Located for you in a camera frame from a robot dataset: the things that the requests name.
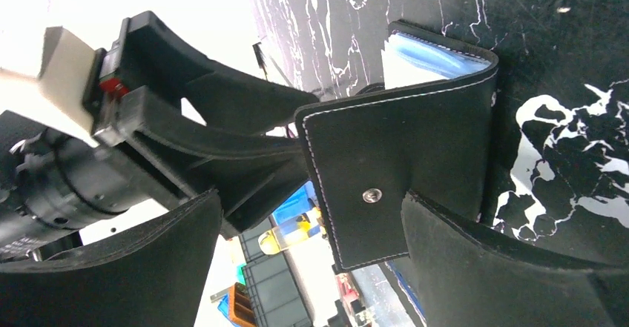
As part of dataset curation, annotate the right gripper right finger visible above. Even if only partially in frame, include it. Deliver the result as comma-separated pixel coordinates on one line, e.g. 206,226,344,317
401,191,628,326

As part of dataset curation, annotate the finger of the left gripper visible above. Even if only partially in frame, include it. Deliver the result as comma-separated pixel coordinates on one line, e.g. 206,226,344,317
113,11,319,135
93,86,308,239

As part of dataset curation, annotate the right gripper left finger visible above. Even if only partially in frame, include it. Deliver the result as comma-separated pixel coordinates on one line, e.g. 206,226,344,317
1,190,223,326

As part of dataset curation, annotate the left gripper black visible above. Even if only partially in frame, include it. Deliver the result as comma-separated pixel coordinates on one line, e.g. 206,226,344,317
1,44,197,261

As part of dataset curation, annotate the black leather card holder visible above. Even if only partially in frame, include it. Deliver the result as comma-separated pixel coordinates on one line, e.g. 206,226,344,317
295,20,499,271

